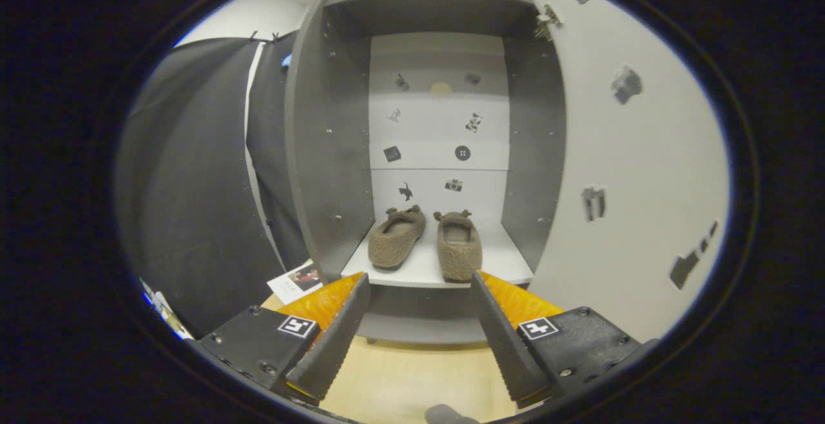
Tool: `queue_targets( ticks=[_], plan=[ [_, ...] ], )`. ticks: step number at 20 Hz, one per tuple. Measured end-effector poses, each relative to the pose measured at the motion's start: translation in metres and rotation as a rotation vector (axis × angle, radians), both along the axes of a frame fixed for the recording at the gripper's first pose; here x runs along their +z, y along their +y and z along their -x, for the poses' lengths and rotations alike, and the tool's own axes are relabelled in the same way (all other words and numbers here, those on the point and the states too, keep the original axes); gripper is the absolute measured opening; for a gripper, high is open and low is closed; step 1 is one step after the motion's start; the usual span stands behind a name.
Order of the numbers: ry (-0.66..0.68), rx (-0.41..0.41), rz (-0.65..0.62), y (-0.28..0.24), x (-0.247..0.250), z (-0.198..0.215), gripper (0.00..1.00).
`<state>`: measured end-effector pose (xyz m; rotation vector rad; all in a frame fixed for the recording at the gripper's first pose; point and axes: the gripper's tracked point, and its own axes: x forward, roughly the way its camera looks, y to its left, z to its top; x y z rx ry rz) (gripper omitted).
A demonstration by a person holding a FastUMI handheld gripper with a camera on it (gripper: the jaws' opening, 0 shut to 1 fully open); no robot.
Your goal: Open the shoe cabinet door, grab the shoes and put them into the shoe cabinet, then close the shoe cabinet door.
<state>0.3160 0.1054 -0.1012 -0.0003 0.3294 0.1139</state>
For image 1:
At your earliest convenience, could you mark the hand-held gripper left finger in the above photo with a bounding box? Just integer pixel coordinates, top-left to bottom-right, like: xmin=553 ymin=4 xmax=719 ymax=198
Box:
xmin=197 ymin=272 xmax=373 ymax=405

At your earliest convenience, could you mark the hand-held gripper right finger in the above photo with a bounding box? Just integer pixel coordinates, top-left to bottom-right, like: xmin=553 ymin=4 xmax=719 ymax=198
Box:
xmin=471 ymin=270 xmax=659 ymax=410

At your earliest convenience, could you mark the brown fuzzy slipper shoe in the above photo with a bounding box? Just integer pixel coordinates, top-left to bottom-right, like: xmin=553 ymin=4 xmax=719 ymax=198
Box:
xmin=369 ymin=205 xmax=427 ymax=270
xmin=433 ymin=210 xmax=483 ymax=283

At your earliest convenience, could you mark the grey shoe cabinet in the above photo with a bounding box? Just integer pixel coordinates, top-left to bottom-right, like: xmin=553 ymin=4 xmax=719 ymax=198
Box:
xmin=284 ymin=0 xmax=568 ymax=347

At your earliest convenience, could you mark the black backdrop cloth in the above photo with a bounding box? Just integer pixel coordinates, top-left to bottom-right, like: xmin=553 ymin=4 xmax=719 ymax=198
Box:
xmin=115 ymin=31 xmax=310 ymax=341

